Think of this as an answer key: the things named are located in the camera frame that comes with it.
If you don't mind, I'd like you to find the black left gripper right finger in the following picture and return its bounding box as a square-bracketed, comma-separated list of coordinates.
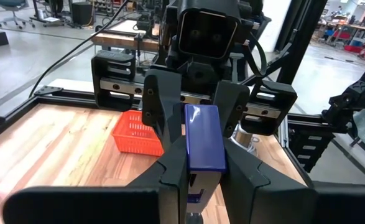
[221, 138, 365, 224]

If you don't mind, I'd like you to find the black cabinet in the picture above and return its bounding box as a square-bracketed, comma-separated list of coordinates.
[71, 1, 93, 27]

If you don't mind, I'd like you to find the orange plastic basket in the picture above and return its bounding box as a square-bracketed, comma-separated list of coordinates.
[111, 110, 165, 157]

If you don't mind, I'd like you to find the black frame cable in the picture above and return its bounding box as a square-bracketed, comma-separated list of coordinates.
[28, 0, 131, 99]

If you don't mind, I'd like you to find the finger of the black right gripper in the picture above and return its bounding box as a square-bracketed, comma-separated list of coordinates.
[213, 80, 251, 139]
[142, 68, 183, 153]

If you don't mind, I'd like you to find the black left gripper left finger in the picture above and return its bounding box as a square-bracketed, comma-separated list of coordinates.
[3, 136, 190, 224]

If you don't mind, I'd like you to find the office chair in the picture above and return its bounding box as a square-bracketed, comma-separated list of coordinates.
[0, 0, 36, 30]

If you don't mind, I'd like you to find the dark blue box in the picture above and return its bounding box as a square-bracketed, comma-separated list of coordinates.
[183, 104, 227, 205]

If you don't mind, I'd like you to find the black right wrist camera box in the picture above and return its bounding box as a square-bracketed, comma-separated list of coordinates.
[177, 0, 242, 60]

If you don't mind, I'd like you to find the wooden background table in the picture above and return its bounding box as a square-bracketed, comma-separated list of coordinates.
[90, 19, 161, 53]

